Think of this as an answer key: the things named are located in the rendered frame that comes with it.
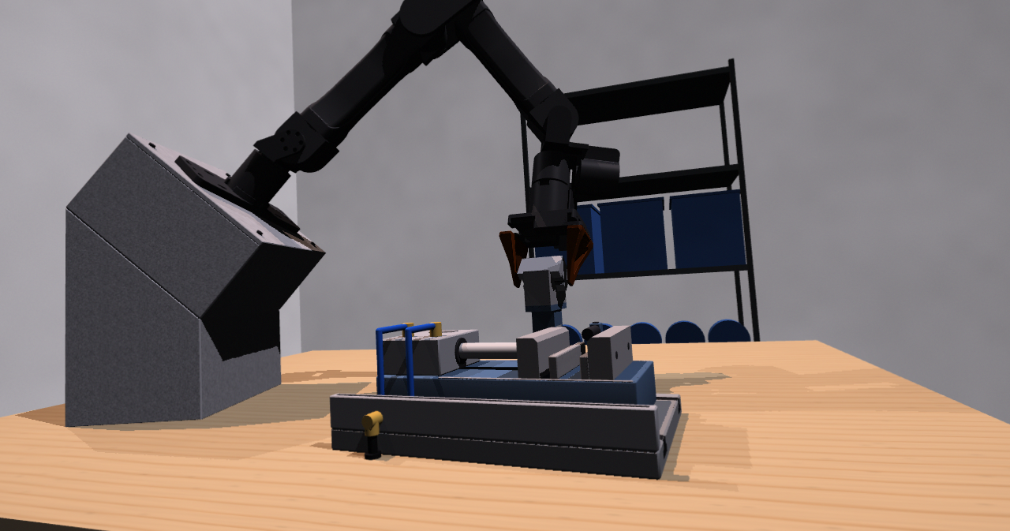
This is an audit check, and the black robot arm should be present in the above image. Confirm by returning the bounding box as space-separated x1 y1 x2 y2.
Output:
175 0 620 234

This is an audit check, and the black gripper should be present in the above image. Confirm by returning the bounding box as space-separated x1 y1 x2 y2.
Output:
499 180 593 288

